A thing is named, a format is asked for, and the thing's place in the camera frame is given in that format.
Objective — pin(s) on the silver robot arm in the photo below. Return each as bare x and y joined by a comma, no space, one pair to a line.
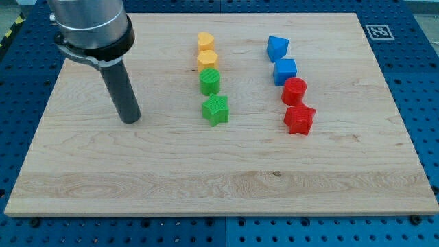
93,32

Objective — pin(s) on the green star block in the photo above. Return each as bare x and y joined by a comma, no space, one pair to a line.
215,109

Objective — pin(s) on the red star block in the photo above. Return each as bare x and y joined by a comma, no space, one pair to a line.
299,119

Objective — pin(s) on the light wooden board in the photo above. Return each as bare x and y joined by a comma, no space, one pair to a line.
357,159

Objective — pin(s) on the green cylinder block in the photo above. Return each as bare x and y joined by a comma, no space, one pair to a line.
209,81

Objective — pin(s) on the yellow hexagon block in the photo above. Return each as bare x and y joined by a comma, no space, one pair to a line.
207,59

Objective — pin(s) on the red cylinder block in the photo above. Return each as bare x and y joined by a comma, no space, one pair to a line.
293,91

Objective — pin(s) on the yellow heart block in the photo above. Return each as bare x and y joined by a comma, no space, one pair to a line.
206,41

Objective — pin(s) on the blue cube block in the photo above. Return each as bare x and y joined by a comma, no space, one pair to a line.
283,70

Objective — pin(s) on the blue triangle block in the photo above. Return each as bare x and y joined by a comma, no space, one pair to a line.
276,47

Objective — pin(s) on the dark grey cylindrical pointer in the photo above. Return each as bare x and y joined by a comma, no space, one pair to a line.
118,84

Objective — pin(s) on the white fiducial marker tag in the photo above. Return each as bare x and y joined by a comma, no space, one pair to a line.
379,32

